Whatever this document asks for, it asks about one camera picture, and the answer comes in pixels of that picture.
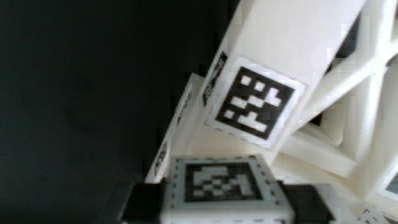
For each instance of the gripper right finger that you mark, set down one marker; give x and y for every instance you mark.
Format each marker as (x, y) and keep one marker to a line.
(309, 207)

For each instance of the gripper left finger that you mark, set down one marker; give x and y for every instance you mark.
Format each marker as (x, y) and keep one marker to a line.
(142, 207)

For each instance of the white chair leg tagged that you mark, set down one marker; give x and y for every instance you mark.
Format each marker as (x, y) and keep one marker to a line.
(222, 192)

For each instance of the white chair back part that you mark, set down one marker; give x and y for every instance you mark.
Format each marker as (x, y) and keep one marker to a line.
(295, 101)

